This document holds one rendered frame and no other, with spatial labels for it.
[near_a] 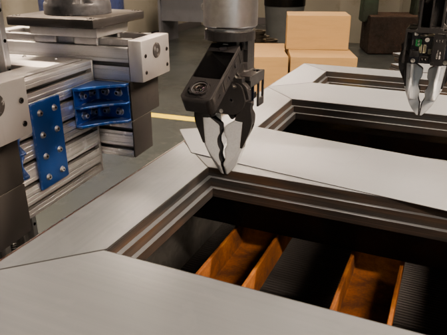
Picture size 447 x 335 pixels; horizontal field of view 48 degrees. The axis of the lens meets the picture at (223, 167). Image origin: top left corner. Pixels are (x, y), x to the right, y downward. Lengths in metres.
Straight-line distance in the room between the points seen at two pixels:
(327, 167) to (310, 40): 3.78
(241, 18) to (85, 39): 0.57
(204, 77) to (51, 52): 0.64
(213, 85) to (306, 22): 3.89
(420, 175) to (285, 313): 0.39
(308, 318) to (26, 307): 0.26
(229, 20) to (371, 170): 0.31
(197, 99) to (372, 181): 0.29
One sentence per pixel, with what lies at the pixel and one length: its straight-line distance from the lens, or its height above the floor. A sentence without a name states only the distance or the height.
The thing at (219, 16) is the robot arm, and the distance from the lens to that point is 0.69.
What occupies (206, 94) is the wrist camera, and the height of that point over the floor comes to 1.00.
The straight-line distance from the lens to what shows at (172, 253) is 1.04.
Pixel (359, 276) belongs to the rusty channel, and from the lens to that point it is 0.86.
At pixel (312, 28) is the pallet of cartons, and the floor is 0.60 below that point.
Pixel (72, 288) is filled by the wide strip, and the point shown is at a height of 0.86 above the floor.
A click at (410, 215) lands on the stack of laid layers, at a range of 0.72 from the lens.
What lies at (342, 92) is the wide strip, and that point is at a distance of 1.26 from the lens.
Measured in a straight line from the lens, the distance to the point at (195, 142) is 0.88.
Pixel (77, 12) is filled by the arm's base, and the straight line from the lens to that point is 1.19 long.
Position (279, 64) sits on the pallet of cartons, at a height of 0.36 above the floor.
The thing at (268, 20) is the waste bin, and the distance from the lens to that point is 6.64.
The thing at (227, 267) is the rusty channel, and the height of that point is 0.68.
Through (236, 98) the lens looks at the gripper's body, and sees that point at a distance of 0.71.
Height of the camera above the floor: 1.16
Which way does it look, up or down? 23 degrees down
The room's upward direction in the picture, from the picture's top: straight up
